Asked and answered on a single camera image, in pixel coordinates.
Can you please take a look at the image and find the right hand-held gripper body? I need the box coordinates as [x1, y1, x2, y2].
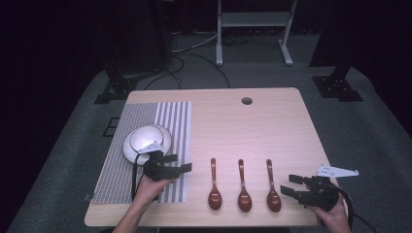
[294, 163, 361, 214]

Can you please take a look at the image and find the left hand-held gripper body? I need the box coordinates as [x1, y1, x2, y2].
[137, 141, 183, 182]

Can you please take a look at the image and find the person's left hand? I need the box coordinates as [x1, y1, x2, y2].
[132, 176, 173, 209]

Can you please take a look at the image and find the person's right hand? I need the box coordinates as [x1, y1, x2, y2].
[306, 192, 354, 233]

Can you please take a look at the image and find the red-brown soup spoon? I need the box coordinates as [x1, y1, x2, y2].
[207, 157, 223, 211]
[265, 158, 283, 214]
[237, 158, 253, 214]

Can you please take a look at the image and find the white bowl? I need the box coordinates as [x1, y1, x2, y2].
[128, 124, 165, 153]

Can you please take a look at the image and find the grey striped placemat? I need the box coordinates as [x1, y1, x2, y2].
[90, 101, 193, 205]

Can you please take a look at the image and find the black stand base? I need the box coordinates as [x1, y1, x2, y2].
[312, 63, 364, 103]
[93, 66, 140, 105]

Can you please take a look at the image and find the white metal stand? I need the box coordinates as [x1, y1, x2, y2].
[215, 0, 298, 68]

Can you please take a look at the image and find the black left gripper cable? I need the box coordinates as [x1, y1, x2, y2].
[130, 152, 151, 202]

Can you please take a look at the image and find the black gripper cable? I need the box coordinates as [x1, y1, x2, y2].
[130, 152, 151, 202]
[335, 186, 381, 233]

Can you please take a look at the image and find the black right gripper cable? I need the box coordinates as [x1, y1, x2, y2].
[335, 186, 381, 233]

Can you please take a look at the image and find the black floor cable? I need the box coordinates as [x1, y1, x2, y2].
[143, 52, 232, 91]

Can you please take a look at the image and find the grey floor cable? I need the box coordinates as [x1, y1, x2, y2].
[170, 29, 225, 54]

